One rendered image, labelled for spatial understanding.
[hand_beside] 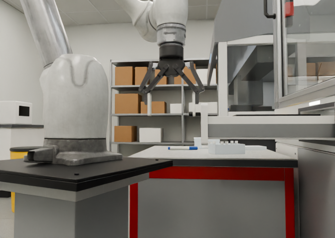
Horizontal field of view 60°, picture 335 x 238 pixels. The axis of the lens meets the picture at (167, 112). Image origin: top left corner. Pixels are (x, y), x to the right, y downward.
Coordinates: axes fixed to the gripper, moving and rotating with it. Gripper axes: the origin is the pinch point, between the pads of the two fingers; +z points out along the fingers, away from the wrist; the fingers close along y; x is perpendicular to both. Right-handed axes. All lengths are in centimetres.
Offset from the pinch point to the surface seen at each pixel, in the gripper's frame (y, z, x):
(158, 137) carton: -59, 21, 383
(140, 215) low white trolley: -12.3, 35.5, 14.3
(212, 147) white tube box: 13.3, 12.7, 29.4
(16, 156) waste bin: -175, 33, 187
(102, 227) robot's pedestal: -14.6, 28.1, -19.9
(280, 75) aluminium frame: 44, -18, 42
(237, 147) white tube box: 23.1, 12.6, 28.6
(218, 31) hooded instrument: 20, -52, 83
